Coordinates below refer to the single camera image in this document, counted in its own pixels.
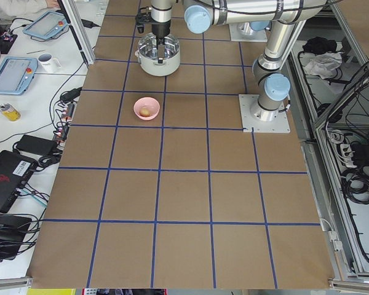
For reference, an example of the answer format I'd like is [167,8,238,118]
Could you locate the white power strip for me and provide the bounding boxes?
[339,143,357,168]

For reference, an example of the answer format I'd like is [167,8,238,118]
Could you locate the white mug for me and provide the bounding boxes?
[38,53,62,74]

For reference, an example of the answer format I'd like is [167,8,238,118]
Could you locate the black power brick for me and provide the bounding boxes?
[15,135,58,156]

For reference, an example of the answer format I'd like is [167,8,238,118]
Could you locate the aluminium frame post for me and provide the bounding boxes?
[58,0,95,67]

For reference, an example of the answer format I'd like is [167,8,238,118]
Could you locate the black device lower left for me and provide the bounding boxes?
[0,214,31,263]

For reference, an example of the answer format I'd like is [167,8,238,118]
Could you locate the yellow drink can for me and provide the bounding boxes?
[0,103,21,122]

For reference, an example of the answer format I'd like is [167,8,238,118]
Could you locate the coiled black cables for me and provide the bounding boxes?
[340,165,369,204]

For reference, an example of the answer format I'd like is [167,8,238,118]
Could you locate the blue teach pendant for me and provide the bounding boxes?
[0,57,38,95]
[23,11,69,42]

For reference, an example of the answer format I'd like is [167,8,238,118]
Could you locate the far blue teach pendant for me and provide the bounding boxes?
[23,11,69,42]

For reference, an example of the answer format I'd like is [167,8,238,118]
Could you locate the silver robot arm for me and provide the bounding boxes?
[151,0,172,64]
[182,0,327,122]

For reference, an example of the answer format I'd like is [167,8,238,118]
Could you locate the white crumpled cloth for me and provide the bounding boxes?
[304,53,343,79]

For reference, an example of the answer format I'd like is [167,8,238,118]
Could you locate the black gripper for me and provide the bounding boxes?
[151,22,171,63]

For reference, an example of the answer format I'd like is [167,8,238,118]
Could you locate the brown egg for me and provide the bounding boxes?
[140,108,150,117]

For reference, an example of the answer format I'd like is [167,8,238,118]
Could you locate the black cloth pile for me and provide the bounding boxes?
[303,36,337,55]

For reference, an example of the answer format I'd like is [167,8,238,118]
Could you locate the glass pot lid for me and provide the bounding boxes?
[138,33,180,60]

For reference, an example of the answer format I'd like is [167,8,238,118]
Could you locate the near blue teach pendant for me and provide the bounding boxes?
[0,57,38,95]

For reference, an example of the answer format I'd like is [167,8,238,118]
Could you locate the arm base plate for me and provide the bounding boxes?
[229,21,270,42]
[239,94,291,133]

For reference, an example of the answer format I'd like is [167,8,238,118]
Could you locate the pale green steel pot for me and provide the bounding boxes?
[135,33,181,76]

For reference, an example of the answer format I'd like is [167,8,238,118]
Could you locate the black red computer box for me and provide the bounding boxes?
[0,150,38,213]

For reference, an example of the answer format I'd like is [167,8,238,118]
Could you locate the pink bowl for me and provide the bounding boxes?
[133,97,160,120]

